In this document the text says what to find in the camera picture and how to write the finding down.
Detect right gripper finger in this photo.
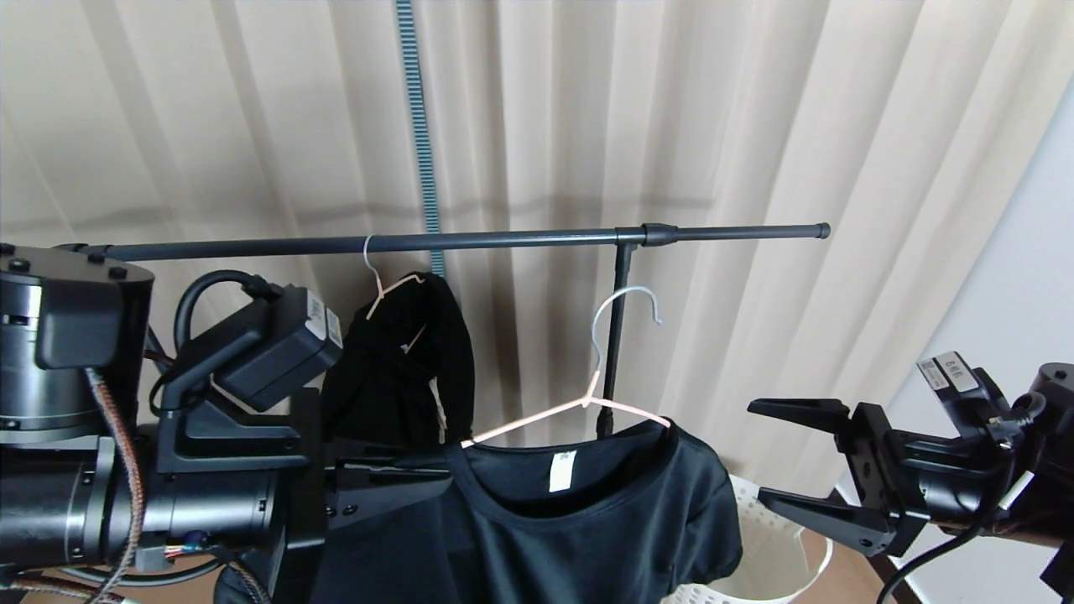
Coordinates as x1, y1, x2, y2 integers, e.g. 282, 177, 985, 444
756, 487, 895, 558
746, 398, 853, 436

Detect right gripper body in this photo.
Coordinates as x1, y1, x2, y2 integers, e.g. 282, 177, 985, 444
835, 403, 1019, 560

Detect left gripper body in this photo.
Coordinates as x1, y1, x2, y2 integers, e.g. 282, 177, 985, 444
0, 386, 331, 604

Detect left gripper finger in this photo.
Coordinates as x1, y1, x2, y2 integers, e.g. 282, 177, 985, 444
334, 458, 455, 485
325, 476, 455, 532

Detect black shorts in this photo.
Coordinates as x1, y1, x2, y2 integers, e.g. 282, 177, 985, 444
319, 271, 477, 458

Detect pink clothes hanger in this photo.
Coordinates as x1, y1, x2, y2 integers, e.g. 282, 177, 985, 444
362, 235, 429, 353
459, 286, 673, 449

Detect black garment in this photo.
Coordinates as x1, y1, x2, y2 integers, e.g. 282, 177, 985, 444
306, 419, 744, 604

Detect white laundry basket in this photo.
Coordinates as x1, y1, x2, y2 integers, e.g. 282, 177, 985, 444
661, 474, 834, 604

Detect black clothes rack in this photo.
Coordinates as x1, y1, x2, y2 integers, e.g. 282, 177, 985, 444
52, 222, 832, 439

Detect beige curtain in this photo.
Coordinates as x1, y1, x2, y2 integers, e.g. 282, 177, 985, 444
0, 0, 1074, 504

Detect black cable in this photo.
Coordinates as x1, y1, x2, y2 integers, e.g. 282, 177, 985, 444
876, 474, 1020, 604
172, 268, 282, 353

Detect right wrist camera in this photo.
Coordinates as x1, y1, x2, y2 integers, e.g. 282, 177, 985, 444
915, 351, 1050, 447

